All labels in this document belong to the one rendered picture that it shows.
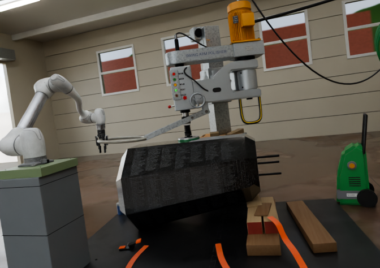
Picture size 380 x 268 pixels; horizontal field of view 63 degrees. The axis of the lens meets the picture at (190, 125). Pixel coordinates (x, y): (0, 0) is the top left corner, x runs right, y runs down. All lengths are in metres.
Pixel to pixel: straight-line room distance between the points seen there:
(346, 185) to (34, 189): 2.72
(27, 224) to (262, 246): 1.65
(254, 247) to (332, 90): 6.78
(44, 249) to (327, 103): 7.58
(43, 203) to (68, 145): 9.05
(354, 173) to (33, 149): 2.81
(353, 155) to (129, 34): 8.00
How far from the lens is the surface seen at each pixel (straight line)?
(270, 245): 2.43
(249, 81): 3.11
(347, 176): 3.39
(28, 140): 2.51
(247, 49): 3.12
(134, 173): 2.85
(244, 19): 3.13
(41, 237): 2.45
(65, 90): 2.89
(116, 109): 10.16
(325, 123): 8.81
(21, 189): 2.45
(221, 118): 3.65
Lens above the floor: 1.12
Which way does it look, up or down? 3 degrees down
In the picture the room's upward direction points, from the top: 7 degrees counter-clockwise
